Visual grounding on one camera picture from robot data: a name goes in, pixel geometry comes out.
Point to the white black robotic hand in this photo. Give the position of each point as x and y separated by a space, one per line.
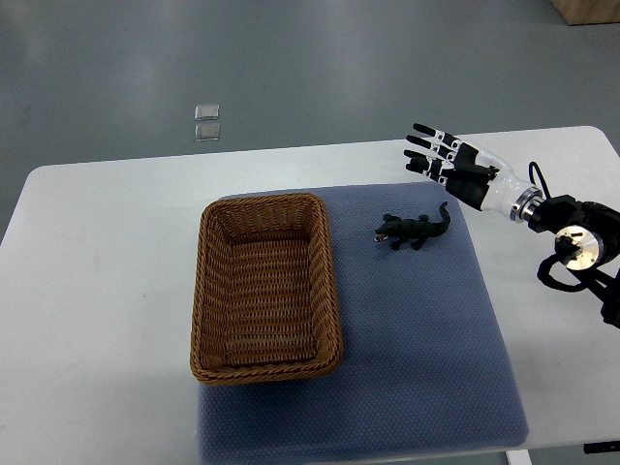
473 175

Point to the dark toy crocodile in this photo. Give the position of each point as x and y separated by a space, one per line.
414 231

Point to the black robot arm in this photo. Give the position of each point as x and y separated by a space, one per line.
586 237

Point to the brown wicker basket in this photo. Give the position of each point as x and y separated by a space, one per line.
265 303

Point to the wooden box corner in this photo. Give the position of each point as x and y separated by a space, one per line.
588 12

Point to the blue grey mat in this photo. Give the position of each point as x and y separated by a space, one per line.
425 368

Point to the lower clear floor plate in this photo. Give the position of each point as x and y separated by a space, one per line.
207 131

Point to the clear floor plate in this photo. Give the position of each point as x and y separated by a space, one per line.
207 131
206 112

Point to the white table leg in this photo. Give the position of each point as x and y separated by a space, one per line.
518 457

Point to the upper clear floor plate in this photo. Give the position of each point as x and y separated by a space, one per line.
206 112

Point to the black table bracket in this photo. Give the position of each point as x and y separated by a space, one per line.
601 447

